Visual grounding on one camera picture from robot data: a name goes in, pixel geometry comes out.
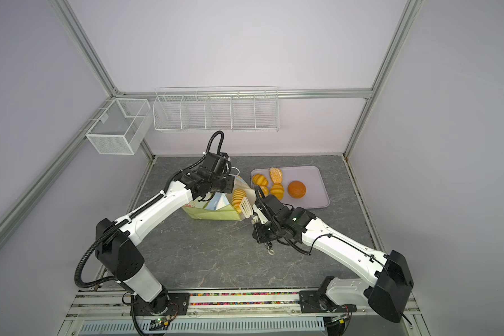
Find floral paper gift bag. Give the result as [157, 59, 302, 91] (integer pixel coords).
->
[182, 168, 256, 221]

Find long ridged fake bread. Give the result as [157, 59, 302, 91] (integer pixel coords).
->
[231, 188, 246, 214]

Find striped yellow fake bread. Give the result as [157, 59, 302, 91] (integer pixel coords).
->
[270, 183, 285, 200]

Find round orange fake bun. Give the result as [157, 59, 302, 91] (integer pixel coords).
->
[287, 181, 307, 199]

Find yellow fake bread roll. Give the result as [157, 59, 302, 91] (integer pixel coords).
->
[252, 174, 269, 186]

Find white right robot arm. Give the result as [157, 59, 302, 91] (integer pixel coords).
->
[253, 195, 414, 323]

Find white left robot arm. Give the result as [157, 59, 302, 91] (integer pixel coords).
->
[74, 152, 235, 315]

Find lavender plastic tray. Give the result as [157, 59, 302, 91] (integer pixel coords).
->
[250, 165, 331, 210]

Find long white wire basket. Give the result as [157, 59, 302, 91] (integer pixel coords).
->
[153, 86, 280, 132]

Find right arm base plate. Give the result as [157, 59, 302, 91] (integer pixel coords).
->
[298, 291, 357, 314]

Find white mesh wall box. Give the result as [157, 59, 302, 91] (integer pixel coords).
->
[86, 98, 153, 155]

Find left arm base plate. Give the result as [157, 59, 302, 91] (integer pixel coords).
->
[132, 292, 190, 316]

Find aluminium mounting rail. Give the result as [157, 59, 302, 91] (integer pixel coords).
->
[59, 288, 430, 335]

